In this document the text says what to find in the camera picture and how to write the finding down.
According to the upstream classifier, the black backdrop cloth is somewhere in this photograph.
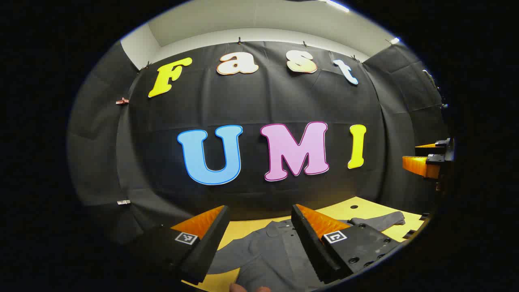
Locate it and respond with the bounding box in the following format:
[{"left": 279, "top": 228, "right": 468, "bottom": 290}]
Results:
[{"left": 67, "top": 40, "right": 451, "bottom": 245}]

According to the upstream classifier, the grey polo shirt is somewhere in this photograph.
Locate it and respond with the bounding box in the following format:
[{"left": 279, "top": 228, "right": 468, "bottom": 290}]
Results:
[{"left": 207, "top": 211, "right": 406, "bottom": 292}]

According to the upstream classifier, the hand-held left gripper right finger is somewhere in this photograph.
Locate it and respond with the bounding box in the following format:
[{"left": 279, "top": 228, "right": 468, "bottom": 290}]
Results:
[{"left": 291, "top": 204, "right": 402, "bottom": 284}]

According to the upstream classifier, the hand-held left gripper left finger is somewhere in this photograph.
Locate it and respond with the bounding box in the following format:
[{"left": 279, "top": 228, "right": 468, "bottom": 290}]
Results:
[{"left": 121, "top": 205, "right": 232, "bottom": 285}]

